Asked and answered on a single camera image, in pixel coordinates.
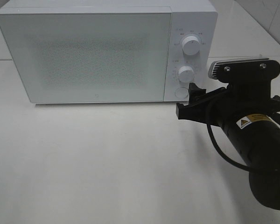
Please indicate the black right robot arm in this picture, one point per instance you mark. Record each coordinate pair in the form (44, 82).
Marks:
(260, 151)

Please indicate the white microwave knob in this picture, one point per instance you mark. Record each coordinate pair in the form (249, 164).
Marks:
(186, 74)
(191, 44)

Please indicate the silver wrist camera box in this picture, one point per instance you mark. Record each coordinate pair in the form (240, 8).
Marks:
(244, 70)

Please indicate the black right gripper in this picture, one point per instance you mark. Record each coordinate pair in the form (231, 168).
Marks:
(237, 107)

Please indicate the white microwave door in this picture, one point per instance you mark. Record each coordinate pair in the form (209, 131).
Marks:
(86, 58)

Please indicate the white microwave oven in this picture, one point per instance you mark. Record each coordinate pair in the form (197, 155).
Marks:
(197, 17)

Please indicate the round white door button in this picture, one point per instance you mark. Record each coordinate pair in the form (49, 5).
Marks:
(182, 93)

